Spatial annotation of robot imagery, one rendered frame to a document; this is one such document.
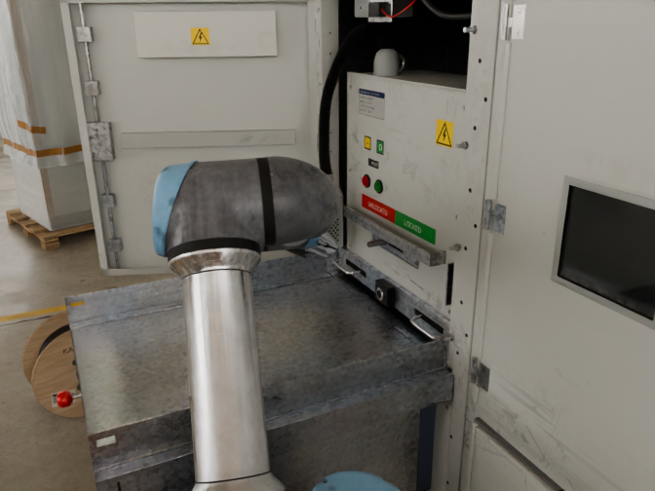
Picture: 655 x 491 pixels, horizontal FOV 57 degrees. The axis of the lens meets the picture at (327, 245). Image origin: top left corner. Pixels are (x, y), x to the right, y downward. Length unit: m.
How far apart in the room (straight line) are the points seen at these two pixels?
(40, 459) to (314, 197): 2.00
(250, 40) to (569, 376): 1.10
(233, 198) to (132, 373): 0.65
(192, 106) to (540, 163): 1.01
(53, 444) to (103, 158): 1.31
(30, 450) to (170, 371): 1.42
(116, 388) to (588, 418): 0.85
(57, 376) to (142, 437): 1.58
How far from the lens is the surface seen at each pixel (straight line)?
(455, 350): 1.23
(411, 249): 1.29
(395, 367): 1.20
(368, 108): 1.47
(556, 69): 0.91
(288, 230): 0.75
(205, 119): 1.67
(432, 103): 1.25
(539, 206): 0.95
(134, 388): 1.26
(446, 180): 1.22
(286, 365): 1.27
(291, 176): 0.75
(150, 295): 1.56
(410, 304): 1.39
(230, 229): 0.72
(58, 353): 2.58
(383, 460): 1.30
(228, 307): 0.71
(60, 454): 2.58
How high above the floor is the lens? 1.52
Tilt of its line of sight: 21 degrees down
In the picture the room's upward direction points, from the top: 1 degrees counter-clockwise
